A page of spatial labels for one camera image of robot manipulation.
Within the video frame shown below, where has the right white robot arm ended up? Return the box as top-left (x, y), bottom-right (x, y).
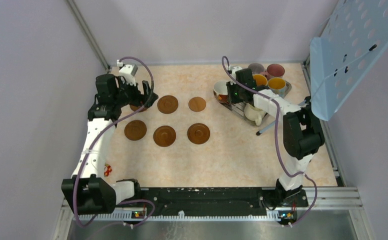
top-left (226, 68), bottom-right (324, 208)

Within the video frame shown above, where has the floral mug yellow inside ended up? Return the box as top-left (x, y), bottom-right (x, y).
top-left (253, 74), bottom-right (269, 89)

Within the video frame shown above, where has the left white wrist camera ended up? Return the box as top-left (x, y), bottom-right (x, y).
top-left (117, 60), bottom-right (138, 86)

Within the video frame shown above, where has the blue butterfly mug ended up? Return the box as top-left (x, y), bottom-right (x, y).
top-left (268, 77), bottom-right (287, 98)

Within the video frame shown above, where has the grey purple mug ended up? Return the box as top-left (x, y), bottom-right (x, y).
top-left (248, 62), bottom-right (266, 75)

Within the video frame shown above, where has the light wooden coaster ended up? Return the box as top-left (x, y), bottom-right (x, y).
top-left (188, 96), bottom-right (207, 112)

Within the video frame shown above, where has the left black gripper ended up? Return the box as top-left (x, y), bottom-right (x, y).
top-left (113, 75), bottom-right (158, 108)

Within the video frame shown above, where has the small red owl sticker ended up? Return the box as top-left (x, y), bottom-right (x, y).
top-left (104, 163), bottom-right (113, 177)

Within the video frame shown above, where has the pink mug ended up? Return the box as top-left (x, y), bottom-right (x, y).
top-left (259, 63), bottom-right (285, 80)

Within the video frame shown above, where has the light blue music stand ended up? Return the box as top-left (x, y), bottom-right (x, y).
top-left (255, 0), bottom-right (388, 137)

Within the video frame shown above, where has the cream ribbed mug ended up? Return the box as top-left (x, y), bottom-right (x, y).
top-left (244, 103), bottom-right (266, 126)

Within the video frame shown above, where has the dark wooden coaster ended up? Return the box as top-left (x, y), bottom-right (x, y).
top-left (153, 125), bottom-right (176, 147)
top-left (187, 123), bottom-right (210, 145)
top-left (129, 105), bottom-right (148, 113)
top-left (124, 120), bottom-right (147, 141)
top-left (157, 95), bottom-right (179, 114)

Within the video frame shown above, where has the white and brown cup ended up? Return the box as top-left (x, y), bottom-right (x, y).
top-left (213, 80), bottom-right (229, 104)

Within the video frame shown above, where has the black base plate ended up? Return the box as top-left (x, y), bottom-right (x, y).
top-left (111, 186), bottom-right (309, 220)

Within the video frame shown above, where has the metal tray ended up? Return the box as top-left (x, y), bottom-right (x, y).
top-left (225, 79), bottom-right (292, 127)

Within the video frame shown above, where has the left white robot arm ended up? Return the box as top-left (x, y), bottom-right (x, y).
top-left (61, 73), bottom-right (158, 216)

